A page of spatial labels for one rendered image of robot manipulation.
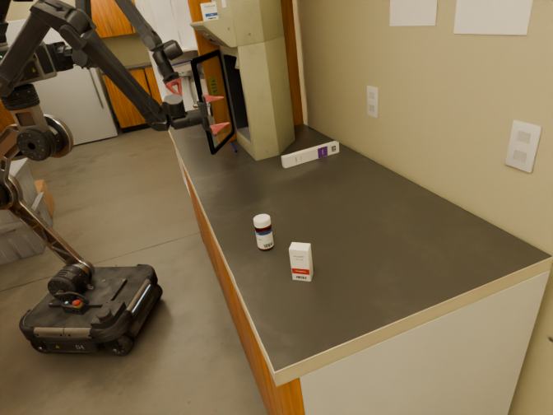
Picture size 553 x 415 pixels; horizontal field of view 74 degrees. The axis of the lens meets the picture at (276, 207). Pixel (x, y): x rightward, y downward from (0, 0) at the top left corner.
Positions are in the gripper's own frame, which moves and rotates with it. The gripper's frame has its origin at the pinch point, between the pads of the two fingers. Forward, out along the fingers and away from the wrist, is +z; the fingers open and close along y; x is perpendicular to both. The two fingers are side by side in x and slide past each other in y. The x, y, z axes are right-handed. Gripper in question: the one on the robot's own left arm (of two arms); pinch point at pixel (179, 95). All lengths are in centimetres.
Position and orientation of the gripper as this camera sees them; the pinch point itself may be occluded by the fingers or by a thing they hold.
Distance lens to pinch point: 179.0
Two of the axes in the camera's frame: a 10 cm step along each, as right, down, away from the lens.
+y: -3.5, -1.7, 9.2
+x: -8.4, 4.8, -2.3
